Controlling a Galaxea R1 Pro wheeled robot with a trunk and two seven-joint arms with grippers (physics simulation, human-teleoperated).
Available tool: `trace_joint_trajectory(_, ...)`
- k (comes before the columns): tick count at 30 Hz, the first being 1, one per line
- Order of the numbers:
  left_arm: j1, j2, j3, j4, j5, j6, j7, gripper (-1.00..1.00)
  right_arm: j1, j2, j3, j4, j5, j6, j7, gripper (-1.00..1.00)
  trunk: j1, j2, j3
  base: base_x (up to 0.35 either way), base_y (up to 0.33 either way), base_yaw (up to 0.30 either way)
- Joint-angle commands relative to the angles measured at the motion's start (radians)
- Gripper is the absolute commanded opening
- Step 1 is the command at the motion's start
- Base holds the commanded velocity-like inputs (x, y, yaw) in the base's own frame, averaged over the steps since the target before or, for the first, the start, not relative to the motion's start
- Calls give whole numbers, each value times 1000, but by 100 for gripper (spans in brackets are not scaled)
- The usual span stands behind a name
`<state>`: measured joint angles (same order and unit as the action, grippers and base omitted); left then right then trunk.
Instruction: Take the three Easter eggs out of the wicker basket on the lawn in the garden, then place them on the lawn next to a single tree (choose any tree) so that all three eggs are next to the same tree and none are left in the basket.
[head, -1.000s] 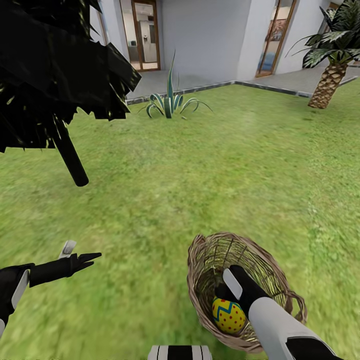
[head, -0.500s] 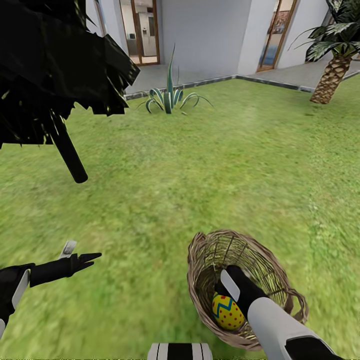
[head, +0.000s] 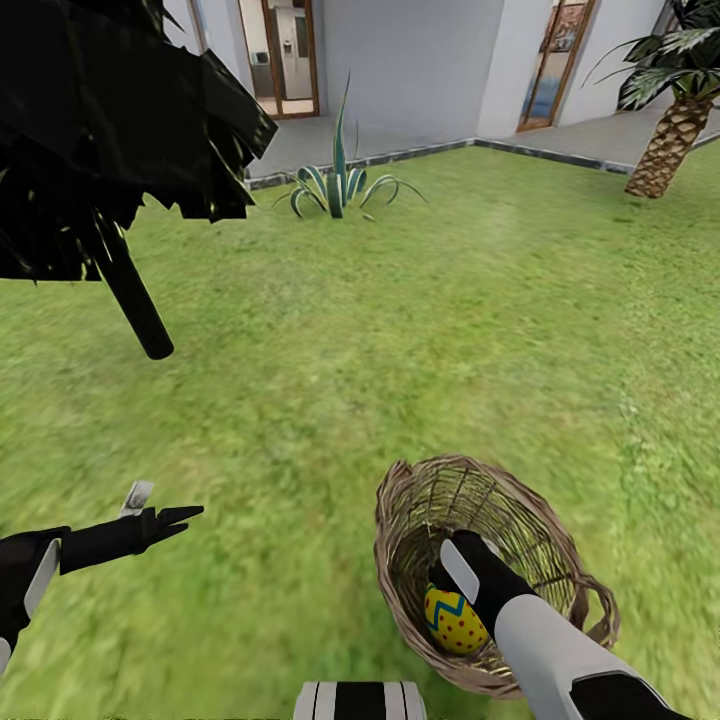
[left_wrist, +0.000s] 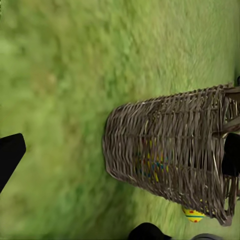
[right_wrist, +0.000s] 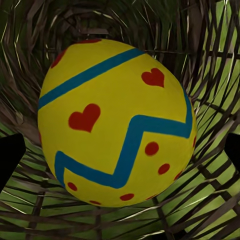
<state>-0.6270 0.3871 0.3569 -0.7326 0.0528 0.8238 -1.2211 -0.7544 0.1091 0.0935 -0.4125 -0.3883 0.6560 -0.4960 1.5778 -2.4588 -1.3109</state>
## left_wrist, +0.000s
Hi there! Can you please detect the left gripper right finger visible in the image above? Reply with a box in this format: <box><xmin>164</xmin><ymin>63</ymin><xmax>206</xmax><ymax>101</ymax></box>
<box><xmin>224</xmin><ymin>133</ymin><xmax>240</xmax><ymax>173</ymax></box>

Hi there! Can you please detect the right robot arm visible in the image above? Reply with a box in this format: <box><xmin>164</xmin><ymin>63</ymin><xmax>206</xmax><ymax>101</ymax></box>
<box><xmin>222</xmin><ymin>152</ymin><xmax>240</xmax><ymax>177</ymax></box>

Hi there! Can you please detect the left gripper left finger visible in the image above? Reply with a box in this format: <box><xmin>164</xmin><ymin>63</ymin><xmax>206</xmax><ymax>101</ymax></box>
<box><xmin>0</xmin><ymin>133</ymin><xmax>26</xmax><ymax>193</ymax></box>

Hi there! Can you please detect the wicker basket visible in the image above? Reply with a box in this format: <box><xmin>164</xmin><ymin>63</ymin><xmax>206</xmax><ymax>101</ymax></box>
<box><xmin>102</xmin><ymin>81</ymin><xmax>240</xmax><ymax>227</ymax></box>

